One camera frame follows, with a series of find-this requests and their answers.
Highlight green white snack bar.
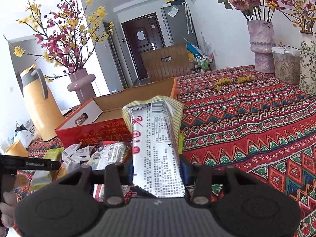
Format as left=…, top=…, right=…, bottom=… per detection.
left=30, top=147, right=65, bottom=191

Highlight yellow striped snack packet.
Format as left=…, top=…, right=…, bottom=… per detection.
left=122, top=96, right=185, bottom=198

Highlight person's left hand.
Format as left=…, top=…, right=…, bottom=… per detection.
left=1, top=174, right=28, bottom=236

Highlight yellow ceramic mug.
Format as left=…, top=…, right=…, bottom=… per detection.
left=5, top=140, right=28, bottom=157

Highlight red white snack packet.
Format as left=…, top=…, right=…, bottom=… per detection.
left=87, top=142, right=128, bottom=171

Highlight white plastic bag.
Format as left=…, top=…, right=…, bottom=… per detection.
left=13, top=130, right=34, bottom=148

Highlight red cardboard box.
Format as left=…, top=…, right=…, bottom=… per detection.
left=55, top=77, right=177, bottom=148

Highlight yellow thermos jug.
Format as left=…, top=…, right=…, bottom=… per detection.
left=20, top=64, right=64, bottom=141

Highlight patterned red tablecloth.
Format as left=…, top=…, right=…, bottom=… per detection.
left=14, top=66, right=315, bottom=236

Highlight pink glass vase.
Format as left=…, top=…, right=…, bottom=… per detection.
left=68, top=69, right=96, bottom=105

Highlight dark brown door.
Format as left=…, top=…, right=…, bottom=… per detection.
left=122, top=13, right=165, bottom=80

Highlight pink yellow blossom branches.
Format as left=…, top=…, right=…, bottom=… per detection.
left=17, top=0, right=114, bottom=76

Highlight textured pink vase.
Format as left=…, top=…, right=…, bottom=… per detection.
left=247, top=20, right=276, bottom=74

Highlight floral white vase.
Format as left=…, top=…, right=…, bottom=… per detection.
left=299, top=33, right=315, bottom=95

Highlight grey refrigerator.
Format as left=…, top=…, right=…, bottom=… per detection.
left=161, top=0, right=198, bottom=46

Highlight red yellow berry branches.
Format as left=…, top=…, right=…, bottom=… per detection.
left=264, top=0, right=315, bottom=35

